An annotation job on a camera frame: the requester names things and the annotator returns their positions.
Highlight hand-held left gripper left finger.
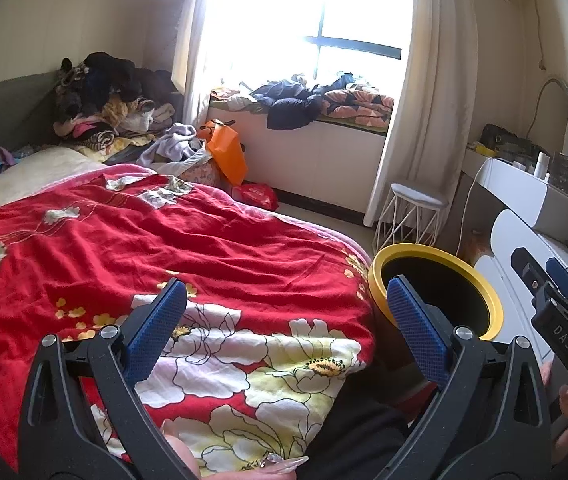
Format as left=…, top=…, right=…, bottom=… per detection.
left=16, top=278, right=199, bottom=480

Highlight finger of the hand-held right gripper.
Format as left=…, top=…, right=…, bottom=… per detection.
left=546, top=257, right=568, bottom=303
left=511, top=246, right=547, bottom=306

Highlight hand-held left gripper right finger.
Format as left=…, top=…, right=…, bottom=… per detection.
left=386, top=275, right=554, bottom=480

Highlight yellow trash bin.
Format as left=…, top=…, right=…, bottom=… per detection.
left=368, top=243, right=505, bottom=356

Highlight person's left hand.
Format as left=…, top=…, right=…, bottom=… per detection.
left=161, top=420, right=309, bottom=480

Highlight white scalloped drawer cabinet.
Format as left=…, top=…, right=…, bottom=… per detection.
left=474, top=207, right=568, bottom=376

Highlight white vanity table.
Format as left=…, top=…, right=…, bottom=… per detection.
left=464, top=150, right=568, bottom=248

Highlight red floral blanket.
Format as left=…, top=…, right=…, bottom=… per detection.
left=0, top=162, right=379, bottom=476

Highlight person's black trousers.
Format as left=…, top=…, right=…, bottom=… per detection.
left=309, top=360, right=444, bottom=480

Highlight black bag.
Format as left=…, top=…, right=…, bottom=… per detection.
left=478, top=123, right=537, bottom=161

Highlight floral laundry basket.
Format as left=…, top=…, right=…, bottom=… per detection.
left=179, top=157, right=225, bottom=191

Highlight red plastic bag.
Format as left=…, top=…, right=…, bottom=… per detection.
left=231, top=182, right=281, bottom=212

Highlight pale lilac garment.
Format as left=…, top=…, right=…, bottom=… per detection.
left=136, top=122, right=209, bottom=171

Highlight cream thick curtain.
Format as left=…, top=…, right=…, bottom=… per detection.
left=364, top=0, right=479, bottom=228

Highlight orange plastic bag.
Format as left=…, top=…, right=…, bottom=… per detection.
left=199, top=119, right=249, bottom=187

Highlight beige bed sheet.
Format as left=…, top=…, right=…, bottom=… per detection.
left=0, top=147, right=110, bottom=223

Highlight white window seat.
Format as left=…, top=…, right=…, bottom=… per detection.
left=209, top=97, right=389, bottom=213

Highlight orange patterned quilt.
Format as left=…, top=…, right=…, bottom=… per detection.
left=314, top=74, right=395, bottom=128

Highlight orange-red cloth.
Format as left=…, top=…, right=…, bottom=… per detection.
left=210, top=87, right=245, bottom=103

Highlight dark puffer jacket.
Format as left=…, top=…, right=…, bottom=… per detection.
left=250, top=79, right=325, bottom=131

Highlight pile of clothes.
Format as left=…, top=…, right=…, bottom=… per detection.
left=53, top=51, right=185, bottom=153

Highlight grey headboard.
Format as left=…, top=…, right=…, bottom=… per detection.
left=0, top=72, right=62, bottom=151

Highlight cream sheer curtain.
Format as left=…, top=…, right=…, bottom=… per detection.
left=171, top=0, right=225, bottom=128

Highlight dark framed window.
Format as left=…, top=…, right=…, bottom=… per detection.
left=204, top=0, right=412, bottom=91

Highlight white cable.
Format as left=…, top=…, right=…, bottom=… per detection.
left=456, top=172, right=482, bottom=256

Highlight white wire stool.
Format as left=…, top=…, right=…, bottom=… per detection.
left=373, top=182, right=449, bottom=256

